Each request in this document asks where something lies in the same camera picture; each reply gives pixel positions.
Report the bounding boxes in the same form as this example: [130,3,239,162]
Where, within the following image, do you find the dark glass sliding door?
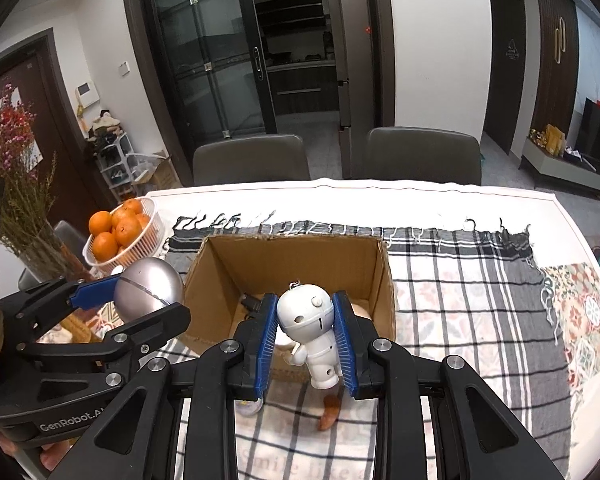
[140,0,276,136]

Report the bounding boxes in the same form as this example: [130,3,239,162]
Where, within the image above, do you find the floral patterned cloth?
[540,260,600,386]

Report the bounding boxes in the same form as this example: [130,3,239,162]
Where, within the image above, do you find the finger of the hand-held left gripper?
[16,301,192,370]
[0,270,127,335]

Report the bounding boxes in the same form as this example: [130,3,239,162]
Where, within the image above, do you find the pile of oranges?
[89,199,153,262]

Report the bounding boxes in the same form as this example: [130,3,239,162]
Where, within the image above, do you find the person's left hand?
[0,430,81,472]

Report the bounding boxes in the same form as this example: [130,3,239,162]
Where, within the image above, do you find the dark interior door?
[485,0,526,156]

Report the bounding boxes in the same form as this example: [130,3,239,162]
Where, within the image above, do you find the white robot figurine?
[276,282,342,390]

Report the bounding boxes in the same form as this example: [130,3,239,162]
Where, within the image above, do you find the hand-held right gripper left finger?
[47,292,281,480]

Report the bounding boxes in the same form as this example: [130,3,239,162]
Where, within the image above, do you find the yellow paper bag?
[545,124,566,153]

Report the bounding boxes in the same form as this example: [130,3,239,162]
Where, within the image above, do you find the cardboard storage box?
[132,150,178,193]

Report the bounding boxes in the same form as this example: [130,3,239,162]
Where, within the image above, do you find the white wall intercom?
[75,81,100,108]

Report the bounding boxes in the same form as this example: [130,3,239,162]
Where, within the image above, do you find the grey dining chair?
[192,134,311,187]
[365,126,482,186]
[55,220,88,256]

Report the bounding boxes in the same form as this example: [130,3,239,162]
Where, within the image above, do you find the stamp with brown wooden handle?
[317,394,342,432]

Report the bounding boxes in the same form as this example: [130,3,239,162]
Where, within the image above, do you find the brown cardboard box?
[177,232,397,381]

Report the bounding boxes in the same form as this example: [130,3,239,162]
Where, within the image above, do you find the white ribbed fruit basket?
[82,197,166,267]

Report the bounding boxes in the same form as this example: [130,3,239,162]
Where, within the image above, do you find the white shoe rack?
[87,132,136,196]

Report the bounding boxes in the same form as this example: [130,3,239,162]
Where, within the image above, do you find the low television cabinet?
[520,137,600,196]

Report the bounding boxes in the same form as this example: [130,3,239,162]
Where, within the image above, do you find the grey white plaid tablecloth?
[95,215,573,480]

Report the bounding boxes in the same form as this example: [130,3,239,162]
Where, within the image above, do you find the oval stainless steel soap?
[114,257,186,321]

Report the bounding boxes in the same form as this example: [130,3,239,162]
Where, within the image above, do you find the glass vase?
[10,230,88,286]

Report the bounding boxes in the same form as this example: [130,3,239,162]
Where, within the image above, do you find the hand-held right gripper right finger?
[330,290,546,480]

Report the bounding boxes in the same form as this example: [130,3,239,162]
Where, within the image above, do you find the dried purple flowers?
[0,87,58,261]

